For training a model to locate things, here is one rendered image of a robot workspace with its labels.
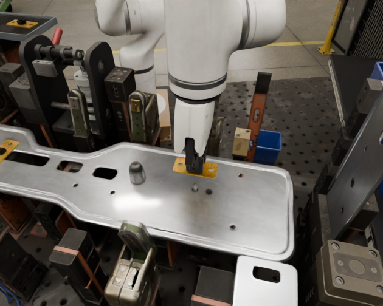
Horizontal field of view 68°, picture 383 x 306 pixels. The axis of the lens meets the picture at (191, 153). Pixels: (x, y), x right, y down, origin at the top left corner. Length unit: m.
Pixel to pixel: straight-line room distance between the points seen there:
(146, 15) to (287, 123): 0.72
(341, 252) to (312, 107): 1.00
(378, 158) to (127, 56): 0.80
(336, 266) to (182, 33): 0.39
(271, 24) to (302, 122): 0.96
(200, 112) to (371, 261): 0.34
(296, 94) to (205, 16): 1.19
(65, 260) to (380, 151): 0.53
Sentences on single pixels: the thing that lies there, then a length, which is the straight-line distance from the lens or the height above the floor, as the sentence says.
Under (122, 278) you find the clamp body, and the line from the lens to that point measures 0.47.
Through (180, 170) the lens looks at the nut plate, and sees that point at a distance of 0.54.
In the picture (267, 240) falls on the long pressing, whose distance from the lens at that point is 0.55.
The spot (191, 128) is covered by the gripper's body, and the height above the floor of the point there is 1.21.
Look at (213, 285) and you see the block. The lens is 0.53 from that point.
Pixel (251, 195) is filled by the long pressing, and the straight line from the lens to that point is 0.60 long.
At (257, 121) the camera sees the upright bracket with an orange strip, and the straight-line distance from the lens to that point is 0.64.
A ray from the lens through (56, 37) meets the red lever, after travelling 0.94.
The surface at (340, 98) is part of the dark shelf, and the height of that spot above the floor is 1.03.
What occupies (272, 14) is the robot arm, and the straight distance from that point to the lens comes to 0.39.
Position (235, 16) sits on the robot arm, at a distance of 0.37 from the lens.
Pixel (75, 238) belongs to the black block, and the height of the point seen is 0.99.
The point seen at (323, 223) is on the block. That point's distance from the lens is 0.61.
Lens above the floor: 1.47
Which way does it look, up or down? 45 degrees down
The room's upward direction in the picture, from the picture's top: straight up
